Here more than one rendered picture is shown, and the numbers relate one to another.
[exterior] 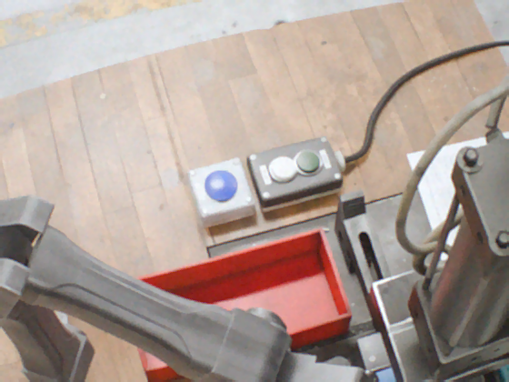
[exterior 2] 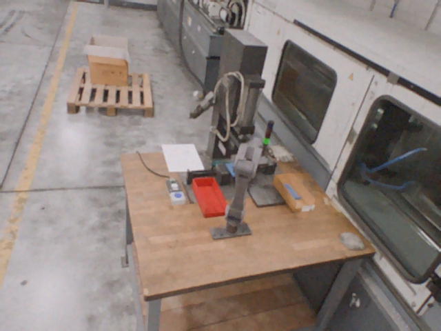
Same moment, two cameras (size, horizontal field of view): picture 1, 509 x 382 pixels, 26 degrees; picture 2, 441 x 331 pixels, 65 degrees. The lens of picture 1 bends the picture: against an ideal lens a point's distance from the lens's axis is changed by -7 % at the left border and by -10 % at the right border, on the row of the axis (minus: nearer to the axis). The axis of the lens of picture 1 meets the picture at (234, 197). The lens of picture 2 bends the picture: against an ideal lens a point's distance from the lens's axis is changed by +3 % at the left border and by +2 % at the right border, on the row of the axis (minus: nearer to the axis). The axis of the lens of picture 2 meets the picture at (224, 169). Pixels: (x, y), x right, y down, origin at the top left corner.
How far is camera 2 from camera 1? 1.54 m
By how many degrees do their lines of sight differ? 64
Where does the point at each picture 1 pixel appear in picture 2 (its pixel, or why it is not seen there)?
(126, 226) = (183, 216)
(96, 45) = not seen: outside the picture
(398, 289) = (227, 147)
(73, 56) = not seen: outside the picture
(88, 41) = not seen: outside the picture
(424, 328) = (247, 128)
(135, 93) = (142, 212)
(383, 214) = (183, 177)
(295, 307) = (206, 191)
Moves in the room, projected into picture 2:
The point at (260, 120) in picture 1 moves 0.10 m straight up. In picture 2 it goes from (156, 192) to (157, 176)
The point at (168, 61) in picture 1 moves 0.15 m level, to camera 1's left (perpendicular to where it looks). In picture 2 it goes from (133, 206) to (127, 227)
